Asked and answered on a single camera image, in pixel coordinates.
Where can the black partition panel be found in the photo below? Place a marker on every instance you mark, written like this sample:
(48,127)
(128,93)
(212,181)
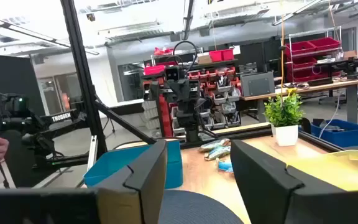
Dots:
(5,77)

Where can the black aluminium frame post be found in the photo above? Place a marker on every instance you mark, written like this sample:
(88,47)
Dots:
(82,77)

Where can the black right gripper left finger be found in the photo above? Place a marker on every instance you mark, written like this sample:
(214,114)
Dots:
(145,183)

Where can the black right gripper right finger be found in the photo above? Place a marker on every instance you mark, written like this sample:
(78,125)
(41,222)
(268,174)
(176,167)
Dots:
(259,186)

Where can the black overhead pole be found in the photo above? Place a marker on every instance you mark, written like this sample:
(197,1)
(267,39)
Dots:
(187,18)

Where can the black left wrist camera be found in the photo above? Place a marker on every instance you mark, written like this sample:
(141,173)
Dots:
(174,74)

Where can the wooden workbench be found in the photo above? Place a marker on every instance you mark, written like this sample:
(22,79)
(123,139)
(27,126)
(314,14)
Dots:
(322,86)

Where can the grey equipment case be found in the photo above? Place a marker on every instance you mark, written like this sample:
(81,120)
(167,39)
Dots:
(257,84)

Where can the blue floor crate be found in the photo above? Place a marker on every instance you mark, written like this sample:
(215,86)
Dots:
(343,135)

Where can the blue plastic bin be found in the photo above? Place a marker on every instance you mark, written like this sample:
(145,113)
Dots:
(110,165)

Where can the black table edge rail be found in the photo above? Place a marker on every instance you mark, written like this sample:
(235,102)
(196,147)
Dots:
(247,135)

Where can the small plant in white pot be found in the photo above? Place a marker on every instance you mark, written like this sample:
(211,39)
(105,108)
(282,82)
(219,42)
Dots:
(286,133)

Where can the red and grey parts rack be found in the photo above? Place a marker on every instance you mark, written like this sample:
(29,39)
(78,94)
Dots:
(219,93)

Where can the granola bar blue wrapper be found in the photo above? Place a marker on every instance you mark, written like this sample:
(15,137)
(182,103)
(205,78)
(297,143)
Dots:
(226,166)

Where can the black diagonal frame brace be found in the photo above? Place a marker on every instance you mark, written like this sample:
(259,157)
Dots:
(126,124)

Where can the yellow translucent plastic bin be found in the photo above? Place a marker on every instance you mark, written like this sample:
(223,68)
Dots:
(334,169)

